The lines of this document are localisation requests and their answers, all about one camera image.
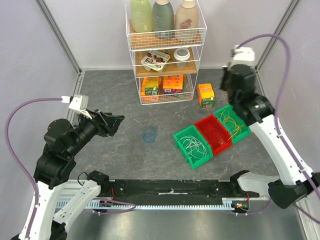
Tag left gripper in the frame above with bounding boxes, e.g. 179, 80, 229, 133
67, 107, 126, 156

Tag white cable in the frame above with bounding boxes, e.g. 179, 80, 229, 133
180, 134, 209, 161

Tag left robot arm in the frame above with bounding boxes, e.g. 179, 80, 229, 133
13, 109, 125, 240

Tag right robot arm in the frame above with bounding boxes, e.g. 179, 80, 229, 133
220, 64, 320, 209

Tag sponge box on table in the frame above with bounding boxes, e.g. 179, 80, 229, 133
197, 83, 216, 108

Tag rear green bin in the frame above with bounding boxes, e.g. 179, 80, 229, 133
213, 104, 251, 145

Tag green bin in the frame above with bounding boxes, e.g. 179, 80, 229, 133
213, 104, 251, 145
173, 124, 213, 170

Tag green sponges in rack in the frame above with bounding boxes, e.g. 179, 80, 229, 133
183, 81, 190, 93

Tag sponge box in rack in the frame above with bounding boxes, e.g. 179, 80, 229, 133
141, 76, 161, 96

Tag clear cup with lid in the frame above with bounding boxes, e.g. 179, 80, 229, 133
173, 47, 190, 68

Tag pink orange box in rack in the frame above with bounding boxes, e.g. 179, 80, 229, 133
162, 74, 184, 94

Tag red bin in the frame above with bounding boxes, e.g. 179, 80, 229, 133
194, 114, 233, 157

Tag front green bin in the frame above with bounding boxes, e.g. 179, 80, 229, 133
173, 124, 213, 170

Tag yogurt cup pack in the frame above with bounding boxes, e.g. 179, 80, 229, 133
140, 50, 170, 72

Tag beige brown bottle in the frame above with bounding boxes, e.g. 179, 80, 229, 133
175, 0, 199, 42

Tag grey green bottle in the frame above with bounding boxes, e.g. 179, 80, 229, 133
152, 0, 174, 40

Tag light green bottle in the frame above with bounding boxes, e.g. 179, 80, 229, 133
130, 0, 153, 33

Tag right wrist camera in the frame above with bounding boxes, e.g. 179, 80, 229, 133
229, 45, 256, 67

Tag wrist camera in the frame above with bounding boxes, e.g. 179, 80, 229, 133
61, 94, 92, 119
229, 45, 256, 67

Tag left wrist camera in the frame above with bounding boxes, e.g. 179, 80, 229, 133
61, 94, 92, 119

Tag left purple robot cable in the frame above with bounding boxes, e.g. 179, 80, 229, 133
4, 97, 63, 238

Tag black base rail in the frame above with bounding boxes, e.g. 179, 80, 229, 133
108, 179, 243, 206

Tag white wire shelf rack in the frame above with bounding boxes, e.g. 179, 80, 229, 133
125, 0, 207, 105

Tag white cable duct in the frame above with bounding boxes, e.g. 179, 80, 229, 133
54, 197, 248, 211

